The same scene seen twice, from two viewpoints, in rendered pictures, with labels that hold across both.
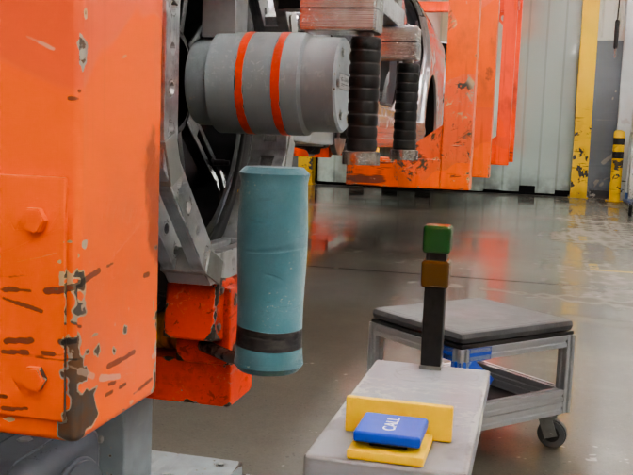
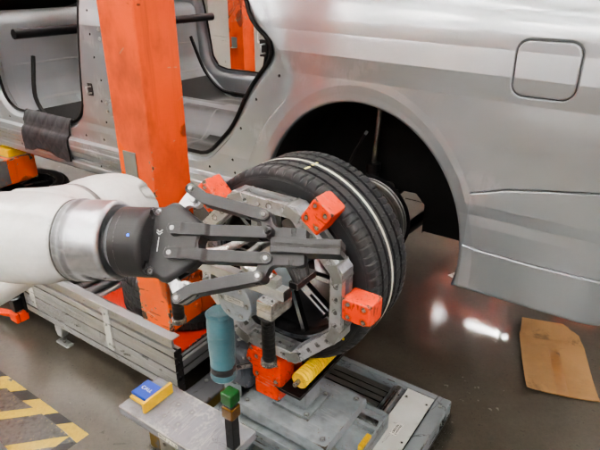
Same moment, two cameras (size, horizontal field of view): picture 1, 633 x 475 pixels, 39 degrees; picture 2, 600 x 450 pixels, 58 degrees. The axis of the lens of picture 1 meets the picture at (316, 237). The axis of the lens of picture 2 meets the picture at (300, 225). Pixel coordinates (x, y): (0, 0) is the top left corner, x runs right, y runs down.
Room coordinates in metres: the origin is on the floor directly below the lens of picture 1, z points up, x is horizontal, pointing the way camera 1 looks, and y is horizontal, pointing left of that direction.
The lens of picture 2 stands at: (1.87, -1.19, 1.70)
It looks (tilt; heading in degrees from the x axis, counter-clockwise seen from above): 25 degrees down; 111
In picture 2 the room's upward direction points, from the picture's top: straight up
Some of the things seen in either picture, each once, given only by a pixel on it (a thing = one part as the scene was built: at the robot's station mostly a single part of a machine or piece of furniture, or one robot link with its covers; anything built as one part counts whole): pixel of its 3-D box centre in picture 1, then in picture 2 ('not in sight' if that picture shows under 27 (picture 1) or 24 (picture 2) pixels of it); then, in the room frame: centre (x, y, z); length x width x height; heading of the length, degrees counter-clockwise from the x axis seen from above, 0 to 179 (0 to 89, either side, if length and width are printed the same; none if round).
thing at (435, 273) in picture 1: (436, 272); (230, 410); (1.28, -0.18, 0.59); 0.04 x 0.04 x 0.04; 76
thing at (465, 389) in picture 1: (412, 417); (185, 421); (1.08, -0.13, 0.44); 0.43 x 0.17 x 0.03; 166
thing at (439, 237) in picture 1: (438, 238); (229, 396); (1.28, -0.18, 0.64); 0.04 x 0.04 x 0.04; 76
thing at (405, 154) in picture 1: (406, 108); (268, 339); (1.38, -0.13, 0.83); 0.04 x 0.04 x 0.16
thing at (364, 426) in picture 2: not in sight; (309, 421); (1.34, 0.30, 0.13); 0.50 x 0.36 x 0.10; 166
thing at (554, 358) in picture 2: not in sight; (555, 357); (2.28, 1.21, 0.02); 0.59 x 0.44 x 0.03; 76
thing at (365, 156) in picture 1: (364, 97); (177, 299); (1.05, -0.05, 0.83); 0.04 x 0.04 x 0.16
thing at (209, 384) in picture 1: (192, 335); (279, 363); (1.28, 0.18, 0.48); 0.16 x 0.12 x 0.17; 76
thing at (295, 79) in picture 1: (271, 83); (256, 286); (1.25, 0.07, 0.85); 0.21 x 0.14 x 0.14; 76
